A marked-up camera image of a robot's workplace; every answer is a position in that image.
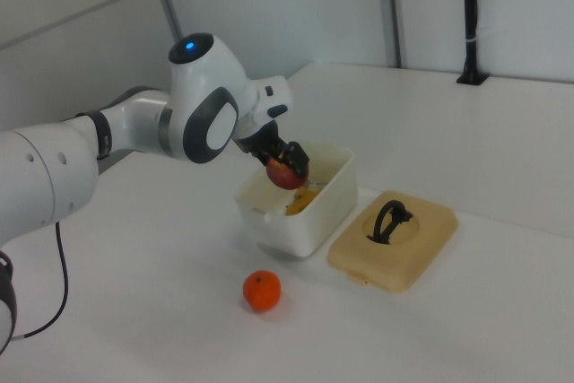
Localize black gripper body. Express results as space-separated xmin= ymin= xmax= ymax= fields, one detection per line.
xmin=235 ymin=118 xmax=291 ymax=160

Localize red apple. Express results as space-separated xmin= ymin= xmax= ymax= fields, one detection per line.
xmin=265 ymin=156 xmax=309 ymax=191

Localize orange mandarin fruit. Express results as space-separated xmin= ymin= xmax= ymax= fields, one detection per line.
xmin=242 ymin=269 xmax=283 ymax=312

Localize white plastic container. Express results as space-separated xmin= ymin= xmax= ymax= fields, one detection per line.
xmin=233 ymin=139 xmax=359 ymax=258

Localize beige container lid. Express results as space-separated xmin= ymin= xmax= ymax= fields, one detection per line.
xmin=326 ymin=189 xmax=459 ymax=295

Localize yellow C-clamp in plastic bag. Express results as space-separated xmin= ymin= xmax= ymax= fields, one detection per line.
xmin=284 ymin=180 xmax=328 ymax=217

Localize black pole with base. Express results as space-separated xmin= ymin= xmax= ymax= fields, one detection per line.
xmin=456 ymin=0 xmax=488 ymax=86

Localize black lid handle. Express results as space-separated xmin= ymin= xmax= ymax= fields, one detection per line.
xmin=367 ymin=199 xmax=414 ymax=245

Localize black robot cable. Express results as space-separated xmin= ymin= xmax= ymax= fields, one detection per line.
xmin=17 ymin=220 xmax=71 ymax=340

